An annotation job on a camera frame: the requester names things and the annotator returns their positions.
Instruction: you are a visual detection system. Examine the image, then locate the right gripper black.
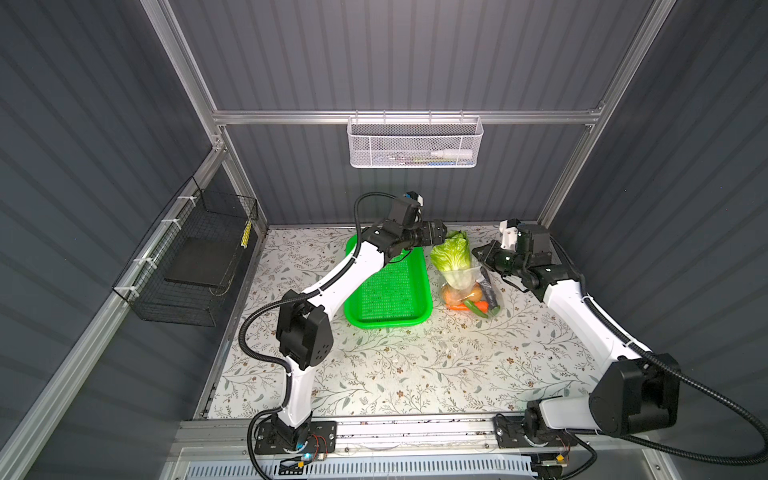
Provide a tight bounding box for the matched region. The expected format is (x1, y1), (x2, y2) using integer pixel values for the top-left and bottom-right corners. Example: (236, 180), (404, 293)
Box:
(472, 240), (526, 279)

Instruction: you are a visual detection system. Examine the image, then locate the napa cabbage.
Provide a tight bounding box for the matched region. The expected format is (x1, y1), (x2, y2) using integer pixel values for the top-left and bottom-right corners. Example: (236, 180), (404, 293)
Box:
(430, 231), (479, 291)

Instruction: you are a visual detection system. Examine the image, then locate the clear zip top bag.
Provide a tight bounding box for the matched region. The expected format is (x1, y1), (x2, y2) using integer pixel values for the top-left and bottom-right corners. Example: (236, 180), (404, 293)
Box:
(430, 231), (501, 319)

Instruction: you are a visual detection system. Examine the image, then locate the orange carrot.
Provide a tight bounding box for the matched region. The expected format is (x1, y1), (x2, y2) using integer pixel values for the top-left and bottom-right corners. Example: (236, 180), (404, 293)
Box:
(448, 301), (489, 316)

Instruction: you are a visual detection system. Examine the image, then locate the green plastic basket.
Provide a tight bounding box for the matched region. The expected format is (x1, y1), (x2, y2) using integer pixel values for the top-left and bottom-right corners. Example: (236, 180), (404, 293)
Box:
(343, 247), (433, 329)

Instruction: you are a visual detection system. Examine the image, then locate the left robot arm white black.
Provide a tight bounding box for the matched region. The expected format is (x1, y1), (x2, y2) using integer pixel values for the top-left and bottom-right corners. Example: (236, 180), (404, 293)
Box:
(276, 191), (447, 430)

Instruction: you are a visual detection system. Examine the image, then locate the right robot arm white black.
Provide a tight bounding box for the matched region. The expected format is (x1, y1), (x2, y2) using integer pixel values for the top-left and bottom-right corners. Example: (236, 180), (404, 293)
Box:
(472, 219), (680, 437)

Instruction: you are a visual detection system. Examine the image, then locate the white marker in basket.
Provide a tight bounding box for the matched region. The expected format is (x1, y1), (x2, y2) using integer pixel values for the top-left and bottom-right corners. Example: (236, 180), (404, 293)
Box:
(430, 149), (474, 162)

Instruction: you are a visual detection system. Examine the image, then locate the black pad in basket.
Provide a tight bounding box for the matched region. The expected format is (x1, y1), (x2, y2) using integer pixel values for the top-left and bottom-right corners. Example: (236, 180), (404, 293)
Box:
(164, 237), (235, 288)

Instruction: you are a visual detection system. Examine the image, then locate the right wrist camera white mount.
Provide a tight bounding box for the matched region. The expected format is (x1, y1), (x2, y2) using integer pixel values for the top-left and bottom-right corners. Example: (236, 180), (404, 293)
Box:
(499, 219), (520, 252)

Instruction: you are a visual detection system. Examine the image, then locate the white wire wall basket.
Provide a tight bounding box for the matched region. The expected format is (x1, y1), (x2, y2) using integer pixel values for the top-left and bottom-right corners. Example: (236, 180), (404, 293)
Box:
(346, 113), (484, 169)

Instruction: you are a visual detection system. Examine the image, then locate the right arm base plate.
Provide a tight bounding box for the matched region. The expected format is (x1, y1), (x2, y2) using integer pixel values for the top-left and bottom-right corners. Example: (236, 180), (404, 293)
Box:
(492, 412), (577, 449)

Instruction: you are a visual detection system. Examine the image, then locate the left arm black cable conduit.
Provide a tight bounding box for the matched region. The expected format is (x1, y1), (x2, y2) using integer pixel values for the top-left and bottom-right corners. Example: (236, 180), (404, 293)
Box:
(238, 191), (400, 480)

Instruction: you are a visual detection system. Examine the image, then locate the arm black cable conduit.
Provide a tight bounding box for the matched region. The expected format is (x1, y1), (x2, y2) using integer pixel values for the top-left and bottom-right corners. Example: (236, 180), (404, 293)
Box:
(548, 236), (768, 467)
(238, 191), (400, 480)

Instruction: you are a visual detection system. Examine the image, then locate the white vented cable duct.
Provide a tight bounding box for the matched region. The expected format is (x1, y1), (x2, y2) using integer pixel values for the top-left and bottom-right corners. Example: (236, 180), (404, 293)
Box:
(179, 454), (538, 480)

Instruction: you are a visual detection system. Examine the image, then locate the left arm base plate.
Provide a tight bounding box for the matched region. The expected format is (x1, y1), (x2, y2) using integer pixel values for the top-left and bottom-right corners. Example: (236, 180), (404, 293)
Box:
(254, 418), (338, 455)

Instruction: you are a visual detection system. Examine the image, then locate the black wire wall basket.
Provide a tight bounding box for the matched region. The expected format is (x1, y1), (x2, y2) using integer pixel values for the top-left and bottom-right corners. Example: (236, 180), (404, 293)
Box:
(113, 182), (259, 328)

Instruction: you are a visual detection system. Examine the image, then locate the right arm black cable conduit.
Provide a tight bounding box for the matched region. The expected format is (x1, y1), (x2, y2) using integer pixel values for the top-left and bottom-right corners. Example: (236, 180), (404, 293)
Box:
(548, 236), (768, 467)

